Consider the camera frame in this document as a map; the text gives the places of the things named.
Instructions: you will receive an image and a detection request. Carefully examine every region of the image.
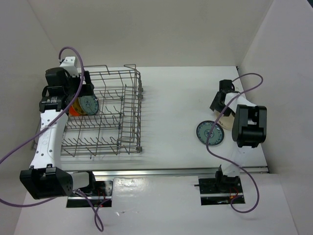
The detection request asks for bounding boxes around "yellow patterned plate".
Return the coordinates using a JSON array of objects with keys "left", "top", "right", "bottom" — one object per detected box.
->
[{"left": 72, "top": 98, "right": 86, "bottom": 116}]

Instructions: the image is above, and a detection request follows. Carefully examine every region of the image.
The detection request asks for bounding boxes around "orange plastic plate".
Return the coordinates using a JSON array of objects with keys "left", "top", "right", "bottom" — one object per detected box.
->
[{"left": 68, "top": 105, "right": 80, "bottom": 117}]

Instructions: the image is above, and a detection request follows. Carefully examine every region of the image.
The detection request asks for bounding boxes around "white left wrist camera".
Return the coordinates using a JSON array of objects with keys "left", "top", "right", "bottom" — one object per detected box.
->
[{"left": 60, "top": 56, "right": 79, "bottom": 77}]

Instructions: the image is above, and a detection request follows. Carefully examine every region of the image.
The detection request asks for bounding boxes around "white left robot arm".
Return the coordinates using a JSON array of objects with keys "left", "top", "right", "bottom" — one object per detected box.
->
[{"left": 20, "top": 66, "right": 97, "bottom": 200}]

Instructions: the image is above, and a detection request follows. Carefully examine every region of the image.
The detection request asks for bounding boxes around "aluminium rail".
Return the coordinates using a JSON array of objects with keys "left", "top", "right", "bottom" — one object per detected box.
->
[{"left": 90, "top": 167, "right": 269, "bottom": 178}]

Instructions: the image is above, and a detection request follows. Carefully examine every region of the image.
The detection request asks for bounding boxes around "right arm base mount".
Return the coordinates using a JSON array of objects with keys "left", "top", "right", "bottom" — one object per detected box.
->
[{"left": 194, "top": 178, "right": 245, "bottom": 206}]

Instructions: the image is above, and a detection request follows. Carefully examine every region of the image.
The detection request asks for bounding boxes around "cream plate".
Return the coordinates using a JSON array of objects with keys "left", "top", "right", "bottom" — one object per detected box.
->
[{"left": 217, "top": 112, "right": 234, "bottom": 130}]

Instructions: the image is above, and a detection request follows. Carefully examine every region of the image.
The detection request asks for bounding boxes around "grey wire dish rack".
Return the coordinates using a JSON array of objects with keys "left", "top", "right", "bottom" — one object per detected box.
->
[{"left": 61, "top": 65, "right": 143, "bottom": 158}]

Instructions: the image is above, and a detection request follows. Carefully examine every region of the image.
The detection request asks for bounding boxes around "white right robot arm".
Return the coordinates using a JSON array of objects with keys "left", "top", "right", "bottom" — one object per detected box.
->
[{"left": 210, "top": 80, "right": 267, "bottom": 192}]

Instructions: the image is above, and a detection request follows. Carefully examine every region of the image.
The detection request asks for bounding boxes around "blue patterned plate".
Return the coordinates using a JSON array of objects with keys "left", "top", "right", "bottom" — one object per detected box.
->
[
  {"left": 196, "top": 120, "right": 224, "bottom": 146},
  {"left": 79, "top": 95, "right": 99, "bottom": 116}
]

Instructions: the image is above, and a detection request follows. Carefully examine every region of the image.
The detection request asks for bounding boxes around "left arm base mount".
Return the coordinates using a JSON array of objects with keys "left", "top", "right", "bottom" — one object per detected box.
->
[{"left": 66, "top": 180, "right": 113, "bottom": 208}]

